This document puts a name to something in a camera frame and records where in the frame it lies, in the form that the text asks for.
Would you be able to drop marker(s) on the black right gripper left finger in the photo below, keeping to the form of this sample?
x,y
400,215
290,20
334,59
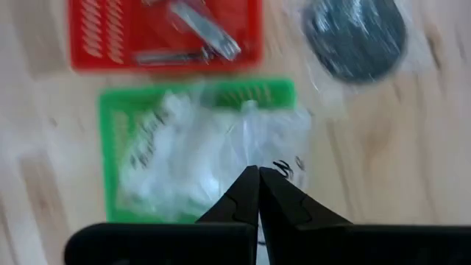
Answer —
x,y
235,228

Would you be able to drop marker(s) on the clear bag of cotton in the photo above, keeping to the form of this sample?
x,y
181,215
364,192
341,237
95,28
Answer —
x,y
265,136
165,165

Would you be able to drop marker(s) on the silver nail clipper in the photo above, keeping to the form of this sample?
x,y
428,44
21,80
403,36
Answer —
x,y
209,31
165,57

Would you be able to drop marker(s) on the red plastic basket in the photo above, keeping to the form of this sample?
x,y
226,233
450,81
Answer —
x,y
147,33

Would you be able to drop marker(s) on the green plastic basket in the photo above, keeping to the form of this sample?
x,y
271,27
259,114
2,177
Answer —
x,y
108,147

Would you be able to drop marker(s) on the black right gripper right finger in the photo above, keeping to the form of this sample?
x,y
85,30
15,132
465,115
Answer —
x,y
294,228

